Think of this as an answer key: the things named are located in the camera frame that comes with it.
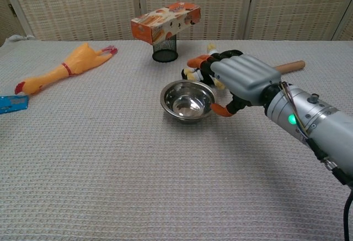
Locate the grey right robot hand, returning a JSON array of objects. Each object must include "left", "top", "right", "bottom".
[{"left": 187, "top": 49, "right": 281, "bottom": 118}]

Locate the wooden rolling pin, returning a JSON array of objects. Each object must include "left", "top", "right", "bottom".
[{"left": 274, "top": 60, "right": 306, "bottom": 74}]

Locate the black and white plush doll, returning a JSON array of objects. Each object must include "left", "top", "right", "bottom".
[{"left": 181, "top": 43, "right": 227, "bottom": 90}]

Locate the woven folding screen panel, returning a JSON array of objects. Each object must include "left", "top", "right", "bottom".
[
  {"left": 137, "top": 0, "right": 256, "bottom": 41},
  {"left": 244, "top": 0, "right": 353, "bottom": 41},
  {"left": 0, "top": 0, "right": 27, "bottom": 46},
  {"left": 5, "top": 0, "right": 142, "bottom": 42}
]

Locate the black mesh pen holder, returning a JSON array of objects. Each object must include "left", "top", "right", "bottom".
[{"left": 152, "top": 33, "right": 179, "bottom": 62}]

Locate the orange printed cardboard box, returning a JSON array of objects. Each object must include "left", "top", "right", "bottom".
[{"left": 130, "top": 2, "right": 201, "bottom": 46}]

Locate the grey waffle table cloth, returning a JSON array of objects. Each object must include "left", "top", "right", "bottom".
[{"left": 0, "top": 35, "right": 353, "bottom": 241}]

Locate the yellow rubber chicken toy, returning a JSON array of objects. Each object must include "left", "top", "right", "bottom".
[{"left": 14, "top": 42, "right": 118, "bottom": 97}]

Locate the blue plastic packet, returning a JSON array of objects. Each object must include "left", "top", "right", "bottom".
[{"left": 0, "top": 95, "right": 30, "bottom": 115}]

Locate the black cable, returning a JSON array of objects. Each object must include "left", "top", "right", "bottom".
[{"left": 343, "top": 194, "right": 353, "bottom": 241}]

